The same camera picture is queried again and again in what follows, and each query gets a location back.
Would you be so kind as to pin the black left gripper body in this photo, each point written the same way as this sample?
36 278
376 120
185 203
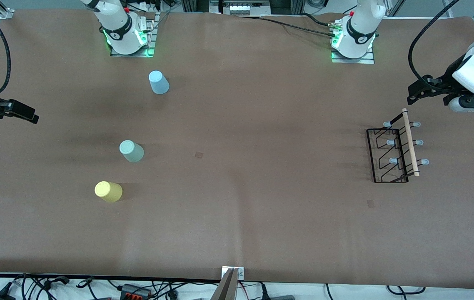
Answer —
450 80

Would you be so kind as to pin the pale green plastic cup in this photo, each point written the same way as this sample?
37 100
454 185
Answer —
131 151

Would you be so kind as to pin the yellow plastic cup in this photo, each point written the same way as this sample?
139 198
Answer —
108 191

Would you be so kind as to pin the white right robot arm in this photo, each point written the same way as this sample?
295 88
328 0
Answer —
120 29

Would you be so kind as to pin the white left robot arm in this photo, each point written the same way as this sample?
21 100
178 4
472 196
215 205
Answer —
360 33

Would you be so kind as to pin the light blue plastic cup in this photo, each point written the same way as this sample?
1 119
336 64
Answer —
159 82

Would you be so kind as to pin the white power strip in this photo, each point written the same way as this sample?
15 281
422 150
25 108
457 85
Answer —
150 6

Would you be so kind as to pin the grey terminal device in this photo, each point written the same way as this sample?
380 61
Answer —
240 7

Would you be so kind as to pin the black orange connector block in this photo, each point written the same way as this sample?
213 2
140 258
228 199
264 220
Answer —
136 291

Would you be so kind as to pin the brown table cover sheet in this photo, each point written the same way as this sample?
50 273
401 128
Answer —
237 229

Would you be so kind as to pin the aluminium left arm base plate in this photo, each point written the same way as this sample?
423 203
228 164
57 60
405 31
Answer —
366 61

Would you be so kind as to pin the aluminium right arm base plate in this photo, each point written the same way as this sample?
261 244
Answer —
152 41

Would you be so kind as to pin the aluminium camera stand profile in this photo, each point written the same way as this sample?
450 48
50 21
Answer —
226 287

